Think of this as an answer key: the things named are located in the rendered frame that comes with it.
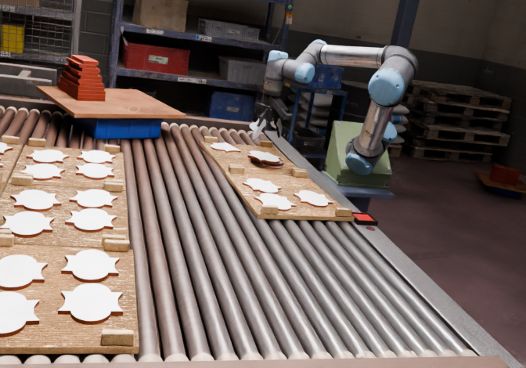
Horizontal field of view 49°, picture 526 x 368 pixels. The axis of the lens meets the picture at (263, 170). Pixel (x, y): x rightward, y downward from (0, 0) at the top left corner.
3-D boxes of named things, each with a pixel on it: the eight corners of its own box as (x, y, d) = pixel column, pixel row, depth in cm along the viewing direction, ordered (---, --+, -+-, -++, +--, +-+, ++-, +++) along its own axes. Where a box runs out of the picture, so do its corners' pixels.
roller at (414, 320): (253, 138, 303) (254, 129, 301) (466, 382, 125) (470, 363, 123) (245, 138, 302) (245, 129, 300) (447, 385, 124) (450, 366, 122)
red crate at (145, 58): (180, 70, 658) (183, 45, 650) (187, 77, 618) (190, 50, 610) (120, 63, 636) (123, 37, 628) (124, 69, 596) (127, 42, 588)
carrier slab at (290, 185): (308, 180, 233) (308, 176, 233) (354, 221, 196) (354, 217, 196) (224, 175, 221) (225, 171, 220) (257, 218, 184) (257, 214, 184)
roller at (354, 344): (217, 135, 297) (217, 126, 296) (384, 385, 119) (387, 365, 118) (207, 135, 296) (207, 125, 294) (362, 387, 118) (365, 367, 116)
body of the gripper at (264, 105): (264, 116, 240) (269, 87, 237) (279, 121, 235) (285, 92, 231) (251, 116, 235) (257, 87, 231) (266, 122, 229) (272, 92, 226)
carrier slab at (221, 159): (272, 149, 270) (273, 146, 270) (307, 179, 234) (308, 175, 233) (199, 145, 257) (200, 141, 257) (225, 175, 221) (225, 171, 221)
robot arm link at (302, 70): (318, 55, 222) (294, 49, 227) (304, 71, 216) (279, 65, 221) (320, 72, 227) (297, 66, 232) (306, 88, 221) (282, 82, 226)
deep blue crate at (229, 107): (244, 119, 699) (248, 89, 689) (251, 128, 661) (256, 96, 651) (203, 114, 685) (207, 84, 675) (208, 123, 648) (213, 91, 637)
